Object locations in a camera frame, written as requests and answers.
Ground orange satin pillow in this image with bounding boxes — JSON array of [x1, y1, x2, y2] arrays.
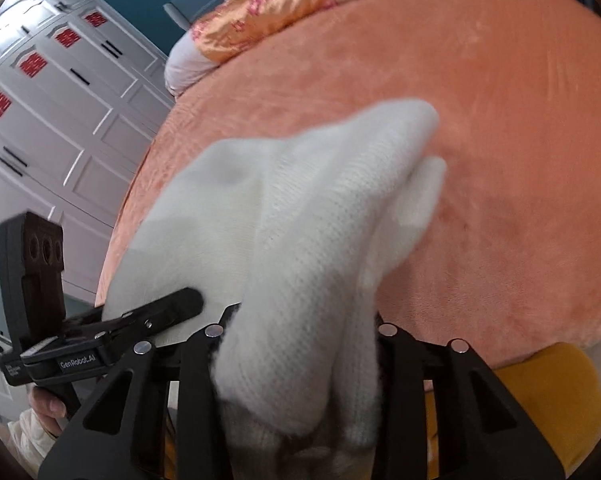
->
[[190, 0, 357, 64]]

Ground white panelled wardrobe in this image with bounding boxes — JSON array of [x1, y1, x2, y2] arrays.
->
[[0, 0, 177, 302]]

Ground person's left hand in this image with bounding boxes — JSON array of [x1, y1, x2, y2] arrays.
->
[[29, 389, 69, 437]]

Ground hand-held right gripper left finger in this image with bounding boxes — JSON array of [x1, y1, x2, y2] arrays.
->
[[38, 304, 242, 480]]

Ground yellow pants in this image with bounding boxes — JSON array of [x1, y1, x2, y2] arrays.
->
[[424, 342, 601, 480]]

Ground white knit sweater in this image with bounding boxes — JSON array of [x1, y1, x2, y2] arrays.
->
[[102, 98, 449, 480]]

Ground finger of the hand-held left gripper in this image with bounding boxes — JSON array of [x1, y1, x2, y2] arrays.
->
[[98, 287, 204, 347]]

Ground orange bed blanket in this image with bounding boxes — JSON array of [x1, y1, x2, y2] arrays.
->
[[94, 0, 601, 367]]

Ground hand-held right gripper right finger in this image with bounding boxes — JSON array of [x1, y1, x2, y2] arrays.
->
[[373, 311, 564, 480]]

